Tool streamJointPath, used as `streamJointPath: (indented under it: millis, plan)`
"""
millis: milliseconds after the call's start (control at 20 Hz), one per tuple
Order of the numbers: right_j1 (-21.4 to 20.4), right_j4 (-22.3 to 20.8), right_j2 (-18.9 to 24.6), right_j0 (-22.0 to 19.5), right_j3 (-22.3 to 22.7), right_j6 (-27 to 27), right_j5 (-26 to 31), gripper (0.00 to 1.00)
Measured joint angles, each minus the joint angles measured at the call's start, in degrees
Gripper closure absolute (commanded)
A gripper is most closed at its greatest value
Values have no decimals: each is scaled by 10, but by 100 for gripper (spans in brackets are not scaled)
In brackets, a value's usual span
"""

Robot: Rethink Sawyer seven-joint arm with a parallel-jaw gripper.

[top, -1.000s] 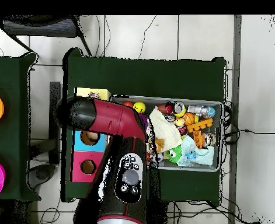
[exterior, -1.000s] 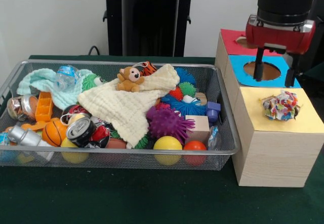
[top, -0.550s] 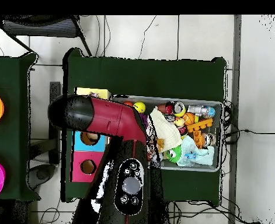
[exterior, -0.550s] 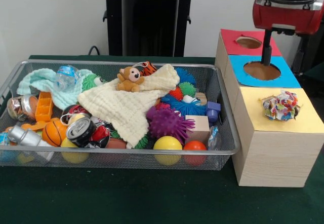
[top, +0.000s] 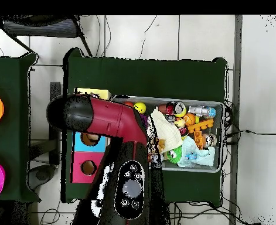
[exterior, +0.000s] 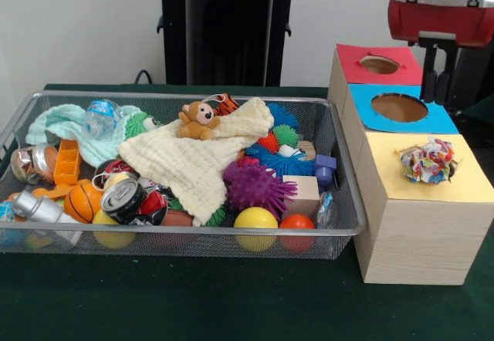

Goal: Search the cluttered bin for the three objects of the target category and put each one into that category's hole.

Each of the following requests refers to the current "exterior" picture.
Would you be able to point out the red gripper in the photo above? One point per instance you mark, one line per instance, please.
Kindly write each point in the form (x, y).
(444, 21)

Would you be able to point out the cloth with colourful print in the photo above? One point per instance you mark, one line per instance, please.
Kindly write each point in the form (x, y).
(426, 159)

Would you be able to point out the wooden box with three holes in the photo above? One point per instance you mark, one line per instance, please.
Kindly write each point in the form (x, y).
(424, 248)

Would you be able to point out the silver mesh bin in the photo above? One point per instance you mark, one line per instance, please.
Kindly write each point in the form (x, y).
(173, 245)

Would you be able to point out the red ball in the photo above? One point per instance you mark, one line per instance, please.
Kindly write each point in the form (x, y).
(297, 223)

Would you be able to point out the purple spiky ball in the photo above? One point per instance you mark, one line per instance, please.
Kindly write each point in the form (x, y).
(254, 186)

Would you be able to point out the yellow ball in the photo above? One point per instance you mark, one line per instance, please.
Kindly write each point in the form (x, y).
(256, 221)

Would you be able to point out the brown monkey plush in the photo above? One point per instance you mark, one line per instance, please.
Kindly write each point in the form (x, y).
(197, 121)

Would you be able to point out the cream waffle cloth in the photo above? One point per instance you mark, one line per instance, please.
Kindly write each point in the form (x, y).
(185, 163)

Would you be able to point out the dark green table cloth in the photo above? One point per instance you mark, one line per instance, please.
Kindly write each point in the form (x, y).
(193, 298)

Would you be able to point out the black soda can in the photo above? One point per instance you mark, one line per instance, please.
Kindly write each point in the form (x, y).
(123, 200)

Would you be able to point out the clear plastic bottle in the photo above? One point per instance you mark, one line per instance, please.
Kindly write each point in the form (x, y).
(98, 119)

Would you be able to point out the orange toy basketball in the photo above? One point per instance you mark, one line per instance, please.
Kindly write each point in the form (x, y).
(81, 202)

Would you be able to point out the orange toy brick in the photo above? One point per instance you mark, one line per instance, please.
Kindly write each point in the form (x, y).
(67, 163)

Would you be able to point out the mint green cloth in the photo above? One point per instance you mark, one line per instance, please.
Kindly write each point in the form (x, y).
(50, 125)

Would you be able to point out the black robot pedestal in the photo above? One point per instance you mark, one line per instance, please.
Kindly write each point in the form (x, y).
(231, 28)

